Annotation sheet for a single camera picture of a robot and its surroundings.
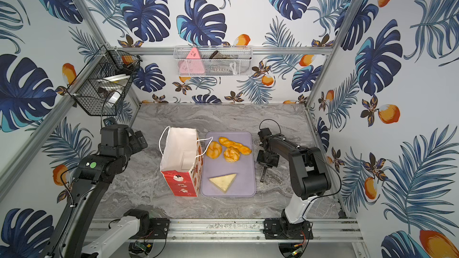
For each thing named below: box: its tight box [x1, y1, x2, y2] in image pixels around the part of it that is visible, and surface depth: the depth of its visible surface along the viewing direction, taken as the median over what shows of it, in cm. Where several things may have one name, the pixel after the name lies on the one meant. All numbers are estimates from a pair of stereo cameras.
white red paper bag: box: [158, 126, 214, 198], surface depth 78 cm
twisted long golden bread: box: [218, 136, 253, 156], surface depth 100 cm
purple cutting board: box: [201, 131, 256, 198], surface depth 92 cm
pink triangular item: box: [178, 47, 205, 75], surface depth 92 cm
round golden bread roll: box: [205, 140, 223, 159], surface depth 99 cm
